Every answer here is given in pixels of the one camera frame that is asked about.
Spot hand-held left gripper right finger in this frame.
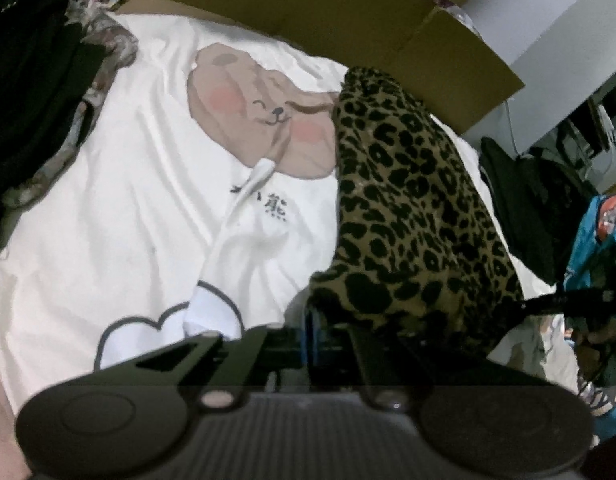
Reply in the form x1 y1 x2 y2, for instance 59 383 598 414
315 310 559 411

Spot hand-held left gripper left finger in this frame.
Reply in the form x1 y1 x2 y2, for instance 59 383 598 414
52 310 313 411

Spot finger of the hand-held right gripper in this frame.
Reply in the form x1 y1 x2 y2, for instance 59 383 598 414
520 285 616 317

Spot leopard print pants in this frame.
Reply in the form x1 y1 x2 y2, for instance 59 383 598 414
308 66 526 356

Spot black clothes pile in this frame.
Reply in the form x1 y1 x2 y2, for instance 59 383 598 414
478 136 604 286

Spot blue printed bag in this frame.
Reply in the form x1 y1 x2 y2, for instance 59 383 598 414
563 194 616 421

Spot white printed blanket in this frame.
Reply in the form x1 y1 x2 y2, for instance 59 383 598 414
0 12 579 401

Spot pink packets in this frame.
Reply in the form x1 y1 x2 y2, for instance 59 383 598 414
420 0 484 36

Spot brown cardboard sheet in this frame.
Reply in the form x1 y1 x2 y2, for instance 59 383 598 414
110 0 526 133

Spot black garment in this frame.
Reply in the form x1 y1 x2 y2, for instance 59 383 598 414
0 0 106 256

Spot black desk frame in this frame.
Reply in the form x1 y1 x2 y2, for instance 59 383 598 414
538 75 616 161

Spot white cable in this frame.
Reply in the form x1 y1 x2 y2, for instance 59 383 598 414
504 100 520 157

